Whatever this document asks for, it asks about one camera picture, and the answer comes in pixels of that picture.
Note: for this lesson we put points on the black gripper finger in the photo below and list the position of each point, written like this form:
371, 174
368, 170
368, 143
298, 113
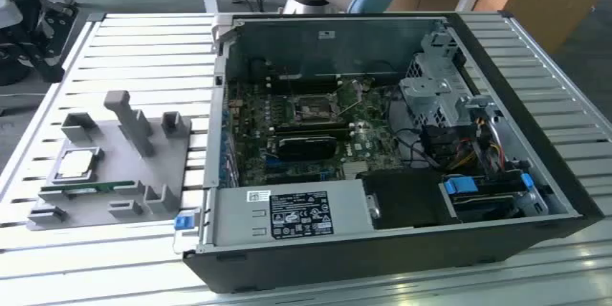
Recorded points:
52, 66

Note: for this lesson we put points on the silver CPU chip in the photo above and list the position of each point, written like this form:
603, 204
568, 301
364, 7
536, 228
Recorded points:
75, 164

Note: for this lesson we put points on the black RAM slot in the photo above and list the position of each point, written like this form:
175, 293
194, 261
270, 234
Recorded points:
306, 90
306, 82

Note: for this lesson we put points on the CPU socket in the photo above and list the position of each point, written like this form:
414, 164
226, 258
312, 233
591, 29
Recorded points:
315, 107

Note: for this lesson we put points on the black round base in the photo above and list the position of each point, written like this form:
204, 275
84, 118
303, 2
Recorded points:
12, 76

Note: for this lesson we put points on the grey parts rack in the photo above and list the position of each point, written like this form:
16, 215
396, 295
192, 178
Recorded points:
119, 162

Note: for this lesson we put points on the green RAM stick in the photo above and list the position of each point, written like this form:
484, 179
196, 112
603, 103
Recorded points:
91, 187

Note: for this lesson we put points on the blue case latch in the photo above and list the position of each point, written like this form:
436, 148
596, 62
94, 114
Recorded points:
184, 223

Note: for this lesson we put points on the silver power supply with label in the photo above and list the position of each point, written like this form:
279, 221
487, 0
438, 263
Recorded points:
239, 213

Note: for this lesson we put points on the black graphics card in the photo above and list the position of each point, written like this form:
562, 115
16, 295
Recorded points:
306, 148

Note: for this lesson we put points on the white case sticker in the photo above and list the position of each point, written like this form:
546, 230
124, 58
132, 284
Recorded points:
326, 35

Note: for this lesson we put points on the thin metal locking lever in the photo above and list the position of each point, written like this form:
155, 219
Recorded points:
354, 105

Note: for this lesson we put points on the green motherboard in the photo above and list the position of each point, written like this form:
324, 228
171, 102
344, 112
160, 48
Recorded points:
372, 134

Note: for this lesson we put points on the small silver heatsink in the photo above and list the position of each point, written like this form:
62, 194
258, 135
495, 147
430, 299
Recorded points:
356, 170

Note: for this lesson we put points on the silver metal drive cage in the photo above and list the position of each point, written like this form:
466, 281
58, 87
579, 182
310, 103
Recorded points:
430, 98

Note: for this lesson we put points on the black open PC case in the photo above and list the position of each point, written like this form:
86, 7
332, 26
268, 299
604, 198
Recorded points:
335, 266

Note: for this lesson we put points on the hard disk in blue carrier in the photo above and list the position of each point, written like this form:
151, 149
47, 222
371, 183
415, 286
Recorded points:
460, 185

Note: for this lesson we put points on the blue plastic clip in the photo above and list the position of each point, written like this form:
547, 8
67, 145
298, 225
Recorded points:
527, 181

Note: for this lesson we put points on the wooden cabinet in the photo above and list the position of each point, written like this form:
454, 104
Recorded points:
550, 1

